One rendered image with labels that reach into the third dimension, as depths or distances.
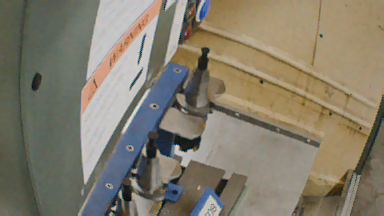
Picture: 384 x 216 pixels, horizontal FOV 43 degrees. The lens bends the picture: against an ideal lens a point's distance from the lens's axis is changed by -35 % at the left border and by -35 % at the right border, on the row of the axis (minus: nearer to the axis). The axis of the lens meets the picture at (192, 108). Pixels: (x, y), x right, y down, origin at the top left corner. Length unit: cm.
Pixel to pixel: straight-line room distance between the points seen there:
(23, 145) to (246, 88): 138
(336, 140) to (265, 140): 25
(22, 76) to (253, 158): 143
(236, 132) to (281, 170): 17
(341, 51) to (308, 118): 28
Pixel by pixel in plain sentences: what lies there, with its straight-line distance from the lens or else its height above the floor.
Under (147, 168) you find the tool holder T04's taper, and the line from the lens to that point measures 102.
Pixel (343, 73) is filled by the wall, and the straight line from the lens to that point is 160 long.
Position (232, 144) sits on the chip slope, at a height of 82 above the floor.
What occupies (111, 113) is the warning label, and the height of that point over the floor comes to 163.
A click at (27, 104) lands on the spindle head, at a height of 177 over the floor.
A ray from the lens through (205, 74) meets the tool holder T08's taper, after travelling 118.
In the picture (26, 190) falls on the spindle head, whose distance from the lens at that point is 42.
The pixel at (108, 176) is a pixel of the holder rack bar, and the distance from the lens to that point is 106.
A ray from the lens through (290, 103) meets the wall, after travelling 171.
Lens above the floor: 201
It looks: 41 degrees down
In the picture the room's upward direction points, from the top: 11 degrees clockwise
